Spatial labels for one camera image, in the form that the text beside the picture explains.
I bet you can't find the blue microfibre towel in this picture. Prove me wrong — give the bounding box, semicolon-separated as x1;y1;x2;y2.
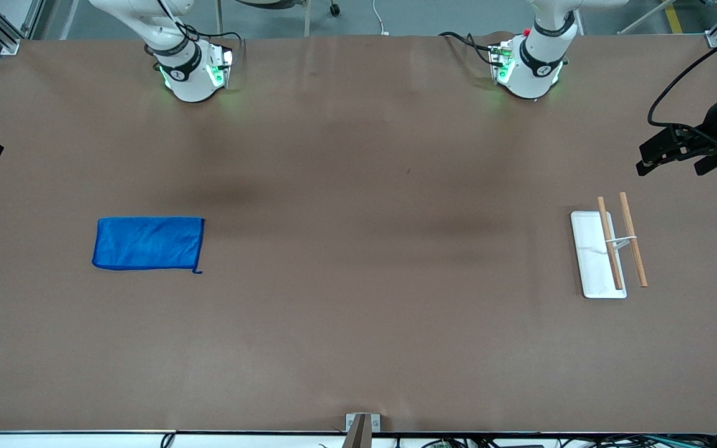
91;216;205;274

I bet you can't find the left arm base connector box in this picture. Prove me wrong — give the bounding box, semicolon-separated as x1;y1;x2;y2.
489;42;515;85

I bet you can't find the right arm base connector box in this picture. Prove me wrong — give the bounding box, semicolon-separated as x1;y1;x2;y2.
207;46;235;90

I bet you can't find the wooden rack rod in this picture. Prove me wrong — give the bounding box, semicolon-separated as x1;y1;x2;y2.
619;192;649;288
597;196;624;291

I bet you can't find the white rack base tray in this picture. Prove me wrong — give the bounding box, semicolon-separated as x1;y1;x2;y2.
570;210;628;299

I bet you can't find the black office chair base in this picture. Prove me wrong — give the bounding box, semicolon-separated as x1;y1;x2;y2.
234;0;342;18

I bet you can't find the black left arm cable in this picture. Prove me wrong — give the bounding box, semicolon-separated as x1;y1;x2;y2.
647;31;717;151

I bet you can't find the black left base cable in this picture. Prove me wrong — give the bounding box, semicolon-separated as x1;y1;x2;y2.
438;31;497;67

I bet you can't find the black base cable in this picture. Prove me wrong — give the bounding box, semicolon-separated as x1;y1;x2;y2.
438;31;497;67
197;30;246;63

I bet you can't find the black right base cable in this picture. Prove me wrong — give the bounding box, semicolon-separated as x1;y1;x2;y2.
197;30;246;63

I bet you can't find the black cable bundle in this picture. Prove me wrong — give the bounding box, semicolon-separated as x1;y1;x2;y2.
396;434;717;448

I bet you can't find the thin white cable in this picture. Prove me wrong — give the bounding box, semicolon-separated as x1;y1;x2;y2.
372;0;391;37

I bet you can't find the silver metal mount bracket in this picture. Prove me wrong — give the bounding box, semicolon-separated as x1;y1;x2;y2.
345;413;382;434

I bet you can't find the brown camera mount post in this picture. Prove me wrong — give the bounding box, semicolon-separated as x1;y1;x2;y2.
342;414;372;448

